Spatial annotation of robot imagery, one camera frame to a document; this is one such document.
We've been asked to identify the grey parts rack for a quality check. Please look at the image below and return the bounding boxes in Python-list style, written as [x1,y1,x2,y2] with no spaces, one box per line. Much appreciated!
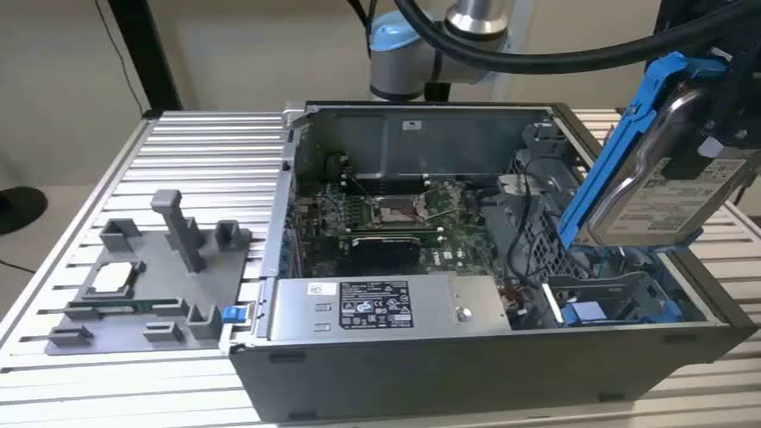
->
[45,189,263,357]

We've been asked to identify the silver CPU plate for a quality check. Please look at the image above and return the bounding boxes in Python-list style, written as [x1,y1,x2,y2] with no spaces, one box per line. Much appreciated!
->
[88,262,142,295]

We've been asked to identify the thick black hose cable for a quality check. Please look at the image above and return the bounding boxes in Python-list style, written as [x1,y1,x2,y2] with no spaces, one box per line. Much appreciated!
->
[392,0,761,76]

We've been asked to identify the silver power supply unit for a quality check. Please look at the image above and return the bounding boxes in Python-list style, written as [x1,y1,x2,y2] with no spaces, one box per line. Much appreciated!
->
[267,275,514,342]

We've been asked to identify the black metal frame post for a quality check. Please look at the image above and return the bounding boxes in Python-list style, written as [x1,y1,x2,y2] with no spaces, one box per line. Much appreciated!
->
[104,0,183,112]

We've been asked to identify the red and yellow wire bundle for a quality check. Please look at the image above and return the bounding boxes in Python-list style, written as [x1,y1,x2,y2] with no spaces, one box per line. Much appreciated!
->
[499,284,536,314]

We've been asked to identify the grey perforated drive cage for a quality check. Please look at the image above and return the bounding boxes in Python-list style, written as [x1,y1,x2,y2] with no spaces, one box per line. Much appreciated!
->
[480,149,596,286]

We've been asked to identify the green RAM stick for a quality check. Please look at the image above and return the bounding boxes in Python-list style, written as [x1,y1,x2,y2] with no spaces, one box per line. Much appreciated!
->
[68,298,180,314]
[350,225,436,234]

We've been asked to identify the grey disk bay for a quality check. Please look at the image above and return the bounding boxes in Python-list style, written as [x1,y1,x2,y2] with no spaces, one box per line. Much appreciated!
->
[544,249,710,329]

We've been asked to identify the green motherboard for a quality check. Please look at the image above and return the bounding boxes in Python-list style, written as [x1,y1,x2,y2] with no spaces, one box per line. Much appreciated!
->
[291,177,519,280]

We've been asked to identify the black round stand base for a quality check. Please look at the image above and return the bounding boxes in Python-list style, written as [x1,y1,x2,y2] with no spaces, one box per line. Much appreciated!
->
[0,185,50,235]

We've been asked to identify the hard disk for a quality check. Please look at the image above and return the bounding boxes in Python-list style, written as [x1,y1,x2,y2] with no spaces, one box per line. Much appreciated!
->
[558,51,761,256]
[562,300,608,326]

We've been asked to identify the CPU socket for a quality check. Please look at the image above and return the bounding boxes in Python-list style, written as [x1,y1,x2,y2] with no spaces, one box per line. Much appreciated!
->
[371,193,427,224]

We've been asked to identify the dark grey open PC case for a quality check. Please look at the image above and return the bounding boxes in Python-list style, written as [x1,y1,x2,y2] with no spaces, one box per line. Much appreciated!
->
[218,100,758,423]

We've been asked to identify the black expansion card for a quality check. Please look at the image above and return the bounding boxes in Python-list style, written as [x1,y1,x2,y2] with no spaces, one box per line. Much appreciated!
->
[350,235,422,276]

